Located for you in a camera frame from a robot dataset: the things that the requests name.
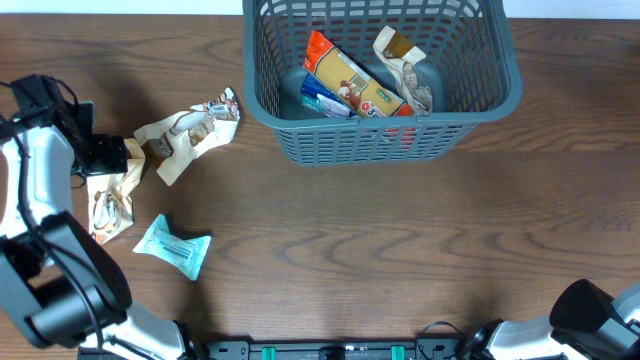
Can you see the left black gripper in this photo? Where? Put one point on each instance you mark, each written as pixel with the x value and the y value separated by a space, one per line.
pixel 102 156

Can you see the cream snack pouch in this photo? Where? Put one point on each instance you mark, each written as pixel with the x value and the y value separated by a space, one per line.
pixel 401 56
pixel 109 197
pixel 173 143

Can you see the teal flushable wipes packet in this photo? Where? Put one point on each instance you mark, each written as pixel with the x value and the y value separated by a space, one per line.
pixel 186 255

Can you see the San Remo spaghetti packet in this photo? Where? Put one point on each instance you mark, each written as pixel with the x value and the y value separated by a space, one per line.
pixel 349 82

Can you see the grey plastic slotted basket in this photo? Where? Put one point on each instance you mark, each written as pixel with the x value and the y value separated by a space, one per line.
pixel 469 65

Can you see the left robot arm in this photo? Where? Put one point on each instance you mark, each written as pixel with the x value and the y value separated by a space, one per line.
pixel 58 285

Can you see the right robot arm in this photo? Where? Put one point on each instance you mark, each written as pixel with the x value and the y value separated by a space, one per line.
pixel 584 323

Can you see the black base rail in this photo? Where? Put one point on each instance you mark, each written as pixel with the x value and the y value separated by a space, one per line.
pixel 428 345

